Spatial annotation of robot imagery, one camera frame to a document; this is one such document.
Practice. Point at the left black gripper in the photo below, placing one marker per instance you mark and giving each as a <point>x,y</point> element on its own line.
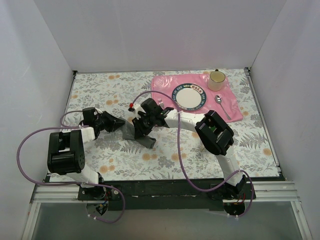
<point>108,121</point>

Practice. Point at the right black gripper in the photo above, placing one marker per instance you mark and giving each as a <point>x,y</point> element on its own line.
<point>141,122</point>

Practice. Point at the grey cloth napkin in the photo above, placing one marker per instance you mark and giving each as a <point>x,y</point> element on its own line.
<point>128,133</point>

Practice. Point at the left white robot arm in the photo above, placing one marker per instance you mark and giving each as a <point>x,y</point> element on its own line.
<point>66,152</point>

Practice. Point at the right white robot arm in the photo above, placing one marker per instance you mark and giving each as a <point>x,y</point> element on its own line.
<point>214,133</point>

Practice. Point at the silver fork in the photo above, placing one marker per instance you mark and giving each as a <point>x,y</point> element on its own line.
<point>160,102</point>

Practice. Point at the pink placemat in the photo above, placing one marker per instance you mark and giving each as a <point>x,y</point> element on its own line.
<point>163,86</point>

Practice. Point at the white plate blue rim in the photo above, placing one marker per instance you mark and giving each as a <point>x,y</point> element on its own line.
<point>189,97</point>

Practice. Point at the silver spoon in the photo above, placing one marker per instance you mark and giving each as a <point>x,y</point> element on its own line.
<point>218,100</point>

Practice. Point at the cream mug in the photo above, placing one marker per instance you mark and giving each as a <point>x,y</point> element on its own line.
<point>216,80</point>

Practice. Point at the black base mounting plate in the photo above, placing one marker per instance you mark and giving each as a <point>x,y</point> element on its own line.
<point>176,195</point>

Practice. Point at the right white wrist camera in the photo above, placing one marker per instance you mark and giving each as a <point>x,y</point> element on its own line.
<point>136,109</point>

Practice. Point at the aluminium frame rail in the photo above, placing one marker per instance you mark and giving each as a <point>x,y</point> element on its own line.
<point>265,191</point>

